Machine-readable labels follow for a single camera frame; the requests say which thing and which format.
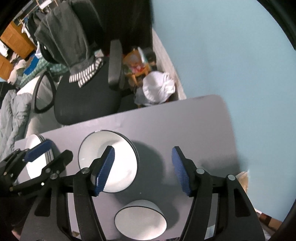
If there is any white plate back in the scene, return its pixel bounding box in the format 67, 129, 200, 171
25, 134, 54, 179

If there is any wooden louvred wardrobe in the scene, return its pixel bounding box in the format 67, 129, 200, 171
0, 21, 37, 81

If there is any black hanging coat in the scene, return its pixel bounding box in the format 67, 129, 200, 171
92, 1, 152, 55

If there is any white bag on floor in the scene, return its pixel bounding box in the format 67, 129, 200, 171
134, 71, 176, 106

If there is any dark grey hooded sweater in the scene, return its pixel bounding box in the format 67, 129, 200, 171
35, 1, 104, 88

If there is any green checkered cloth table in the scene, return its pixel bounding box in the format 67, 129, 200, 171
19, 57, 69, 88

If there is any blue cardboard box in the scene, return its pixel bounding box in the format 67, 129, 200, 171
23, 55, 39, 75

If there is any black office chair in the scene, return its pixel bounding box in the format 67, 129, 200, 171
34, 1, 124, 125

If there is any grey quilted duvet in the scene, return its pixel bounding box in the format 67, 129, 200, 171
1, 90, 32, 160

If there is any bed with grey sheet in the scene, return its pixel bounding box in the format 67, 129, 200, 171
17, 74, 63, 138

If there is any white bowl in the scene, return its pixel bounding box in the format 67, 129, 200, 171
114, 200, 168, 240
78, 130, 139, 195

